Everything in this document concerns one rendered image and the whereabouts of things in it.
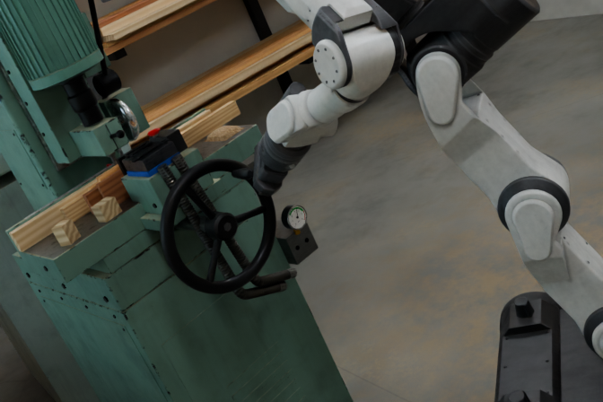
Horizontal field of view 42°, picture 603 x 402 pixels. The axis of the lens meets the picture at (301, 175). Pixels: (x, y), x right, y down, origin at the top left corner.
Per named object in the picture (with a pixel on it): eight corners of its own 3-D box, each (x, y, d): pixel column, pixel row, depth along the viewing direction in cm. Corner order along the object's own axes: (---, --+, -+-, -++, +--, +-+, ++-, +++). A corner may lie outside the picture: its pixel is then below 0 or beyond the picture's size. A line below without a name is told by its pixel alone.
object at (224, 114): (71, 223, 182) (63, 209, 181) (67, 222, 184) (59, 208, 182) (240, 113, 212) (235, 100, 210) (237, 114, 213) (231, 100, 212)
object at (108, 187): (111, 209, 179) (98, 184, 177) (109, 209, 180) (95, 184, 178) (187, 160, 192) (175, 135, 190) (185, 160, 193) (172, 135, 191)
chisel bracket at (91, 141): (109, 162, 184) (91, 130, 181) (83, 162, 194) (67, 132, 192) (135, 146, 188) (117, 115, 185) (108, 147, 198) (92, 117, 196)
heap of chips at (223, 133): (225, 141, 193) (222, 134, 193) (203, 142, 201) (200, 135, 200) (245, 127, 197) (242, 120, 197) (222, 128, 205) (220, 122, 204)
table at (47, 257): (84, 290, 158) (70, 266, 156) (29, 273, 182) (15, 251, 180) (291, 144, 191) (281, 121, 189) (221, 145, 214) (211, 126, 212)
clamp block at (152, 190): (166, 216, 169) (147, 180, 166) (135, 213, 180) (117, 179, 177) (216, 181, 177) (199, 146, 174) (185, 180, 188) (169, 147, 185)
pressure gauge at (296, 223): (297, 240, 196) (284, 213, 194) (287, 240, 199) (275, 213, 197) (313, 227, 200) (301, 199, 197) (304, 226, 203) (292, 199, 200)
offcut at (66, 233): (81, 236, 171) (71, 218, 169) (72, 244, 168) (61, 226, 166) (70, 238, 172) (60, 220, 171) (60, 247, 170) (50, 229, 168)
